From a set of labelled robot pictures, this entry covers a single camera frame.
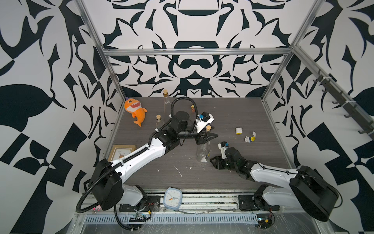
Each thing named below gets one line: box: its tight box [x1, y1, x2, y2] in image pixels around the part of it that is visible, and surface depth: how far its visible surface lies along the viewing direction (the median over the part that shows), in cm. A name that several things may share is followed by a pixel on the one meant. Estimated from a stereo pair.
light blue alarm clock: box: [163, 186, 183, 211], surface depth 75 cm
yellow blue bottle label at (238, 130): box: [235, 127, 243, 136], surface depth 102 cm
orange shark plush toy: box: [124, 97, 148, 128], surface depth 107 cm
